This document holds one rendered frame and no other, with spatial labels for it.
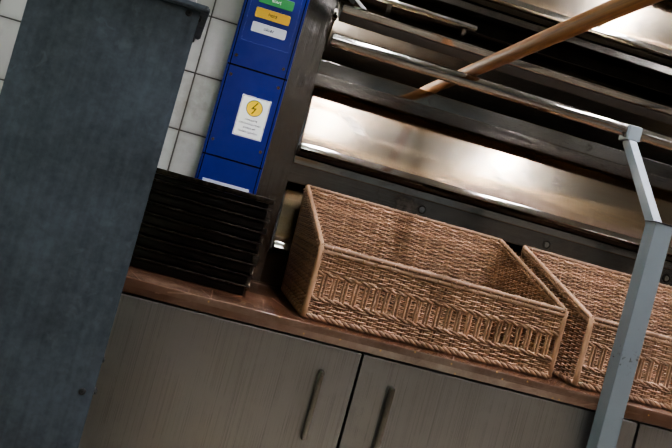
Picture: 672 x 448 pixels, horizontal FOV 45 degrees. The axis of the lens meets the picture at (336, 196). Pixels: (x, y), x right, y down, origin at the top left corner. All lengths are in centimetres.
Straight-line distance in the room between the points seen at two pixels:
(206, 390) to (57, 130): 73
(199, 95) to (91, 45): 109
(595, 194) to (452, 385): 88
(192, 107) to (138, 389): 80
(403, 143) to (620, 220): 64
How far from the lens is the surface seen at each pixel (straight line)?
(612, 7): 125
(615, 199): 239
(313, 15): 217
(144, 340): 160
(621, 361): 175
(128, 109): 104
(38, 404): 109
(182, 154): 211
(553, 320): 179
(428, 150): 219
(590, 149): 235
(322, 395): 163
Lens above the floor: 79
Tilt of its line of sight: 2 degrees up
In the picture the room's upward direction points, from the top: 15 degrees clockwise
